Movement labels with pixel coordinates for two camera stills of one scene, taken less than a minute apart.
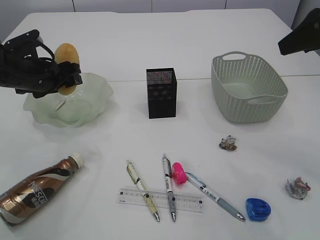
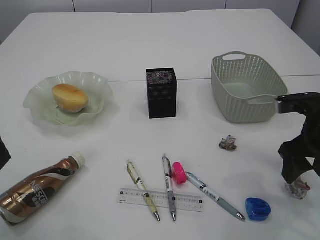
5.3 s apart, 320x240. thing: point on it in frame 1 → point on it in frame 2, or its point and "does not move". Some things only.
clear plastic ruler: (187, 202) does not move
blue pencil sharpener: (257, 210) does not move
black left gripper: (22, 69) → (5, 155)
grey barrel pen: (167, 168) does not move
